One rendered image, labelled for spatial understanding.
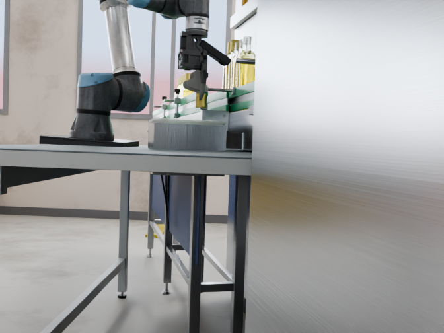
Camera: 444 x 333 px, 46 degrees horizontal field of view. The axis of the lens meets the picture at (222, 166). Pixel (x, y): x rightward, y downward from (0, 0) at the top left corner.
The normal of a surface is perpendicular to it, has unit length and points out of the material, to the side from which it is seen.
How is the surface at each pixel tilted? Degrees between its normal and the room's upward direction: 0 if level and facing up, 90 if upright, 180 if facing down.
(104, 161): 90
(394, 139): 90
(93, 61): 90
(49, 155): 90
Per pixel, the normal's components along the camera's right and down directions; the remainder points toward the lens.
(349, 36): -0.97, -0.03
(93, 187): -0.04, 0.04
